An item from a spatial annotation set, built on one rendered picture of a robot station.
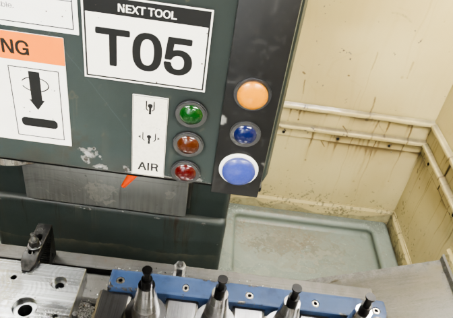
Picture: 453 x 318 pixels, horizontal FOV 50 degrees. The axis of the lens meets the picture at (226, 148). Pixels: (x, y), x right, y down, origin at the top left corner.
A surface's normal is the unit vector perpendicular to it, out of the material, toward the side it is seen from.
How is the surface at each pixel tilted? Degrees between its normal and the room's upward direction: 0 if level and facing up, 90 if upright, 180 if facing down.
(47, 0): 90
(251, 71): 90
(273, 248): 0
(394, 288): 24
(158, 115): 90
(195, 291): 0
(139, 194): 91
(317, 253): 0
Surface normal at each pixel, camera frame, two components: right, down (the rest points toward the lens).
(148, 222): -0.05, 0.59
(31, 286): 0.13, -0.80
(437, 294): -0.29, -0.78
